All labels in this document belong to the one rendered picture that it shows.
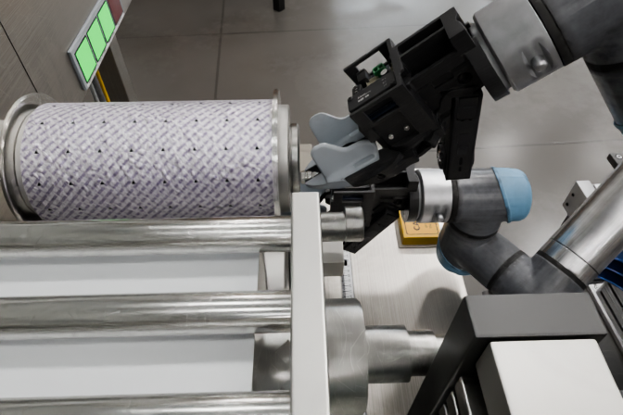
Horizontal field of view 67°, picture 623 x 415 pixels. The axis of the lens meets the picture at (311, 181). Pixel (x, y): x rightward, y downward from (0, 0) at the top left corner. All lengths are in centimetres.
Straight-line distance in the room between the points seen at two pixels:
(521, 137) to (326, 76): 111
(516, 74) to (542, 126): 233
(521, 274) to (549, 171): 180
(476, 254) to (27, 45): 67
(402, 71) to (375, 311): 48
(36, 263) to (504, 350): 19
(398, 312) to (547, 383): 62
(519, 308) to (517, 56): 24
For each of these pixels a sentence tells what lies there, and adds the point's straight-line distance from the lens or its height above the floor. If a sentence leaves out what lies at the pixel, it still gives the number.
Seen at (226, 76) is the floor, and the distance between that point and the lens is 286.
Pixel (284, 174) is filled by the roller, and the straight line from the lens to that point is 45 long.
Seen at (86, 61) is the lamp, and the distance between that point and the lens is 85.
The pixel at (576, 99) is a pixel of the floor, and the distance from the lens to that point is 301.
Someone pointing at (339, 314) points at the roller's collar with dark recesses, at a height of 137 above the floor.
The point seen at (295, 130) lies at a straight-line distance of 48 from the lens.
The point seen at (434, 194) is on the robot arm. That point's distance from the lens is 64.
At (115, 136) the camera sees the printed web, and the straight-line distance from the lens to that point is 48.
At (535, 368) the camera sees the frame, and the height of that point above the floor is 144.
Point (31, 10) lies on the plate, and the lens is 75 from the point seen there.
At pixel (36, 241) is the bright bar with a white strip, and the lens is 21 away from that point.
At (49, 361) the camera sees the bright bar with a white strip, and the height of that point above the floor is 144.
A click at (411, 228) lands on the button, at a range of 87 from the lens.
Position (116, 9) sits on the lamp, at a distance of 100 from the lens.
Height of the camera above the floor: 161
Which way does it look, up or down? 47 degrees down
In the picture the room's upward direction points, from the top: straight up
